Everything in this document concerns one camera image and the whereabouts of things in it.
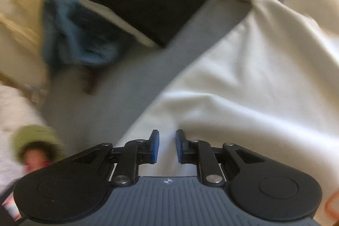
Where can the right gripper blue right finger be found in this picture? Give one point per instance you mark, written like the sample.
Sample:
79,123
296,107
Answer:
203,156

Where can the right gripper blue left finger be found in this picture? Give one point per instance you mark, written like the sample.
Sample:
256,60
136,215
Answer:
127,159

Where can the person left hand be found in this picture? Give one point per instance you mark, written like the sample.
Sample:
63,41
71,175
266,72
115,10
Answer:
35,159

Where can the grey bed blanket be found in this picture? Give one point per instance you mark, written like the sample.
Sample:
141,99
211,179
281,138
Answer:
129,87

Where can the left fleece sleeve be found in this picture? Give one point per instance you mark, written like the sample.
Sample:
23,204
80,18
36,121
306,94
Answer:
22,128

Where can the teal pillow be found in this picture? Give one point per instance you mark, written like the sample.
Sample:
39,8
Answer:
74,35

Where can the cream carved headboard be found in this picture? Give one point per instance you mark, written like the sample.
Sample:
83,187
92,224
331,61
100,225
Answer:
21,42

